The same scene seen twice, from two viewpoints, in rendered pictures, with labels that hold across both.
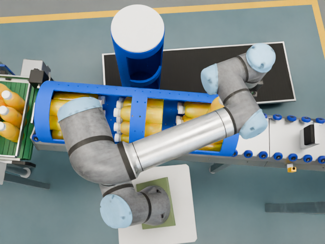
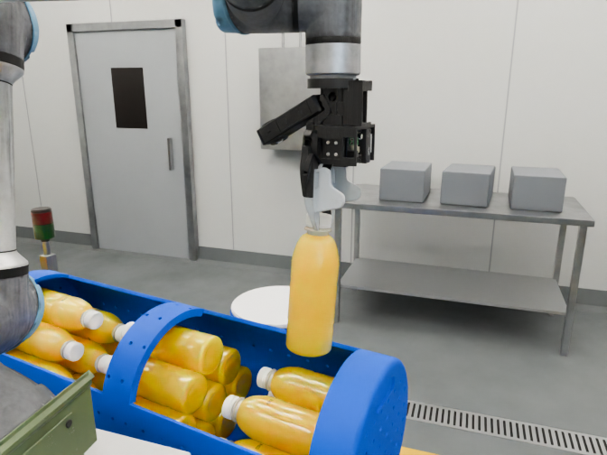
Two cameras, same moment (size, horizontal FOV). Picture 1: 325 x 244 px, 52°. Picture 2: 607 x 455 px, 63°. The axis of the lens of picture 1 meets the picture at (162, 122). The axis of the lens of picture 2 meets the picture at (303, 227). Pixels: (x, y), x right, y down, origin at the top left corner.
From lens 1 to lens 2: 1.12 m
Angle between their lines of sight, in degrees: 62
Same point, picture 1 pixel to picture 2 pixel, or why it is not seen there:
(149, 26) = not seen: hidden behind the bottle
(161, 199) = (16, 386)
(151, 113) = (189, 332)
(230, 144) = (337, 431)
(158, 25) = not seen: hidden behind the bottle
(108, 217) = not seen: outside the picture
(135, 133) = (127, 348)
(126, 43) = (246, 312)
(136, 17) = (285, 295)
